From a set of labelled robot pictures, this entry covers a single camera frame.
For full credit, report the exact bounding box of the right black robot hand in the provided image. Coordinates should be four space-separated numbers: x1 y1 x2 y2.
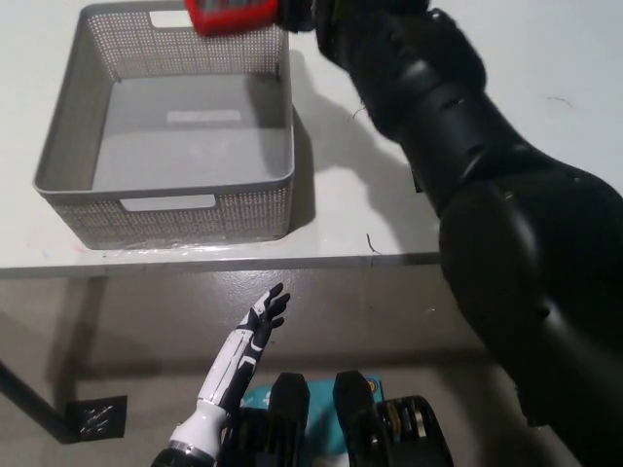
275 0 440 75

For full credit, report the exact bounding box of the black table foot plate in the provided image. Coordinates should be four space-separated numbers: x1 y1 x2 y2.
65 395 129 443

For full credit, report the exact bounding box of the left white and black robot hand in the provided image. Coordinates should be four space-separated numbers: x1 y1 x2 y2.
167 283 292 448

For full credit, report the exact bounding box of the grey perforated plastic basket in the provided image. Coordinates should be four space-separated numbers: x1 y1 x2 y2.
31 0 297 251

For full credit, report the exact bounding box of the black and teal robot torso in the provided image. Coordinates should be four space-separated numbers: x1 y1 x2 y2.
221 370 455 467

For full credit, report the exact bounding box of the red digital multimeter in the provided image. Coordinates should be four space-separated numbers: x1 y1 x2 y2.
184 0 281 38

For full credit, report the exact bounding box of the black table leg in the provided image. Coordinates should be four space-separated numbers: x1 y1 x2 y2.
0 359 68 445

